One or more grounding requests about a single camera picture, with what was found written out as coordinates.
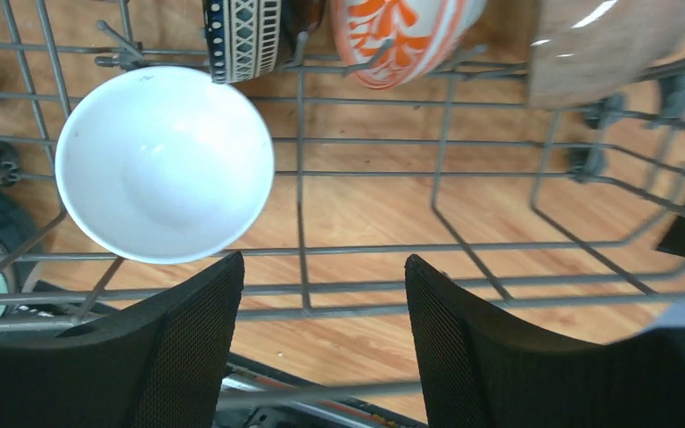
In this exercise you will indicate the orange floral pattern bowl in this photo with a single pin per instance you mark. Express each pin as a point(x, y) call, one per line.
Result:
point(387, 43)

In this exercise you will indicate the grey wire dish rack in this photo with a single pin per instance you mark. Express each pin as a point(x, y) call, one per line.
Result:
point(528, 209)

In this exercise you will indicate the black bowl beige inside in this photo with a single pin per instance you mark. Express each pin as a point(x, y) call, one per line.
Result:
point(247, 39)

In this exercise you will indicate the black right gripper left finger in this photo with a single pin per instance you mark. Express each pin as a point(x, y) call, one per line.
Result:
point(157, 363)

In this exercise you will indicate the orange bowl white inside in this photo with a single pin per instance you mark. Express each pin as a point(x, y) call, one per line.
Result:
point(163, 166)

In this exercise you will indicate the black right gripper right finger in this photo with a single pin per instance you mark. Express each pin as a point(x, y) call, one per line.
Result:
point(481, 366)

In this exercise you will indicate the clear glass bowl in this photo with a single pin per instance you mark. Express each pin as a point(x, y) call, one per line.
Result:
point(581, 51)

